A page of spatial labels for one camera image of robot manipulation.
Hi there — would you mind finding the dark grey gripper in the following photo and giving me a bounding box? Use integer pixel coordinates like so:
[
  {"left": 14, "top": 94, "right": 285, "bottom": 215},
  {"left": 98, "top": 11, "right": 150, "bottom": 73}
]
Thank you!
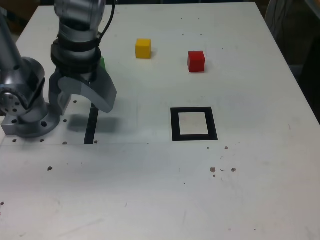
[{"left": 48, "top": 66, "right": 118, "bottom": 116}]

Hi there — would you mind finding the yellow cube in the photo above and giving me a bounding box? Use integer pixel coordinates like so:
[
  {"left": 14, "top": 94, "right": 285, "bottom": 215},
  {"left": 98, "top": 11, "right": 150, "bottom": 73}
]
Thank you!
[{"left": 134, "top": 38, "right": 152, "bottom": 60}]

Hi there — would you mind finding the red cube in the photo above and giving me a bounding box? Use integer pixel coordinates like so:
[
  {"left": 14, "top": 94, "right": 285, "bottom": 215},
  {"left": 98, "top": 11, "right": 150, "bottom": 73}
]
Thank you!
[{"left": 187, "top": 50, "right": 206, "bottom": 73}]

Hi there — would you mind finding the black tape square outline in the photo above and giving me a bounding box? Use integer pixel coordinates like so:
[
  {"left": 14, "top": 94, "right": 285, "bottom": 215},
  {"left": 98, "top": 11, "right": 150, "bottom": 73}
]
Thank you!
[{"left": 170, "top": 106, "right": 219, "bottom": 142}]

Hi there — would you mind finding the black tape strip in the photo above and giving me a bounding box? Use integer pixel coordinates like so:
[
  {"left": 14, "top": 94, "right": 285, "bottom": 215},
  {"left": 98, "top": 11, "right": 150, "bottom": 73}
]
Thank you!
[{"left": 84, "top": 102, "right": 100, "bottom": 145}]

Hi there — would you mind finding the brown cardboard box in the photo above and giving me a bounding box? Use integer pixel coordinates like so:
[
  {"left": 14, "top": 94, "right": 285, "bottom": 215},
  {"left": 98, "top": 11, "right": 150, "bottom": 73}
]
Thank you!
[{"left": 0, "top": 0, "right": 42, "bottom": 34}]

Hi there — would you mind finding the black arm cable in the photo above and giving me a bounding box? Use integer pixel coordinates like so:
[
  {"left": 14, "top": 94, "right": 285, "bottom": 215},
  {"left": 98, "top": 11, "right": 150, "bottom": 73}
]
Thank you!
[{"left": 94, "top": 0, "right": 117, "bottom": 48}]

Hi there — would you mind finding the pale hanging cable bundle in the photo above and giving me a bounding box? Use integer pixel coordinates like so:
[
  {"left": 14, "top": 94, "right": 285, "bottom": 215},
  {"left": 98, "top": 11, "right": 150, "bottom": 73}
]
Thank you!
[{"left": 264, "top": 0, "right": 315, "bottom": 66}]

